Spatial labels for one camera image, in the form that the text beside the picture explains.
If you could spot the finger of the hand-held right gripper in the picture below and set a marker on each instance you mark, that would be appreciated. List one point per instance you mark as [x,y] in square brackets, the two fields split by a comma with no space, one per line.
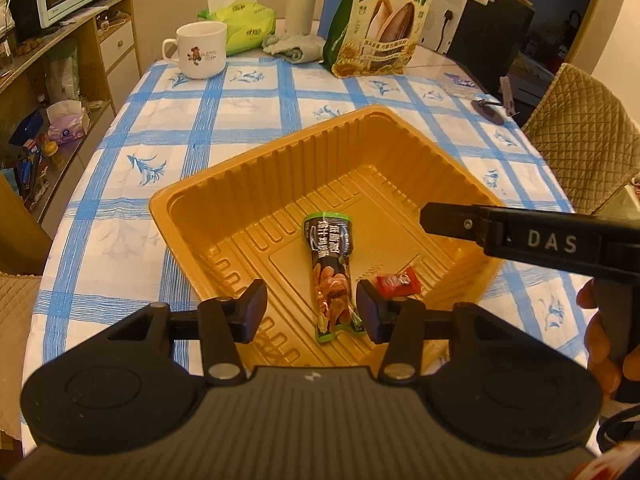
[450,222]

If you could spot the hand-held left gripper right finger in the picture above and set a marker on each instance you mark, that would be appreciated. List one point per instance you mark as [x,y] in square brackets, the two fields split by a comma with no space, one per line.
[365,310]

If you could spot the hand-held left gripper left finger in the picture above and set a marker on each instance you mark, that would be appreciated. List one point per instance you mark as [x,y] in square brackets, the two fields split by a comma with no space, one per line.
[255,306]

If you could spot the small red candy packet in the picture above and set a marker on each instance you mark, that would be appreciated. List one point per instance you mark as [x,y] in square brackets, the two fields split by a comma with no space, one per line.
[397,282]

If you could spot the green and black snack packet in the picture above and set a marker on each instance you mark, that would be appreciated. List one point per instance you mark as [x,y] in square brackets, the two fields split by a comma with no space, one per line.
[327,270]

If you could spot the yellow plastic tray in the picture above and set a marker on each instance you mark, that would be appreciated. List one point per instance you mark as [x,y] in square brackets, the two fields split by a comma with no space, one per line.
[280,200]

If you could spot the person's right hand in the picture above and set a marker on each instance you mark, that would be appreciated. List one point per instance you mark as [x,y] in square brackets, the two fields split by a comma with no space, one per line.
[602,355]

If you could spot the black phone stand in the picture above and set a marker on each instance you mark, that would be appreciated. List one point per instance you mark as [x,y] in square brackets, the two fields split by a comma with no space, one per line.
[492,107]

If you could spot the chair with quilted cover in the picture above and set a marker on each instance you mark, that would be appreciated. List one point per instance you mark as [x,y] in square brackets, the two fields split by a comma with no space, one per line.
[17,340]
[585,125]

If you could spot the small blue-white packet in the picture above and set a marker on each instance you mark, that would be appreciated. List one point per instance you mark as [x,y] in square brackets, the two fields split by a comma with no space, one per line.
[460,82]

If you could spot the blue checked tablecloth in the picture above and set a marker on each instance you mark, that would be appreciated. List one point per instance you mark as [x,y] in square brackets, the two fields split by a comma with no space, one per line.
[150,125]

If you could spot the large sunflower seed bag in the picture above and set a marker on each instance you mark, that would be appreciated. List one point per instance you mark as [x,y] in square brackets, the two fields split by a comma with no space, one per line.
[380,20]

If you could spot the grey cloth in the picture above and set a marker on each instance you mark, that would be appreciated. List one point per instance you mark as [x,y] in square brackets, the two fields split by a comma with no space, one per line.
[295,47]

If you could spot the small yellow bottle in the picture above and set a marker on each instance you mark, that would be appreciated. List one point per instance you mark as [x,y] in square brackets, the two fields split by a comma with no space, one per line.
[52,155]

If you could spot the purple tissue pack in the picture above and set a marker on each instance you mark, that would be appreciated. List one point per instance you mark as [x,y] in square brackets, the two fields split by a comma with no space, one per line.
[67,125]

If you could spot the white printed mug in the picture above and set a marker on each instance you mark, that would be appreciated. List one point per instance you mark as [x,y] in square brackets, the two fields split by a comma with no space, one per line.
[200,50]

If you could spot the green tissue pack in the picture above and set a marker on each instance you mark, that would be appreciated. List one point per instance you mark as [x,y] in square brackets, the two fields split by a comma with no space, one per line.
[245,25]

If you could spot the wooden shelf cabinet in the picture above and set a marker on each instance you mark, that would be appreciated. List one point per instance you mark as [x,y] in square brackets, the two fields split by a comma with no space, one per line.
[117,50]

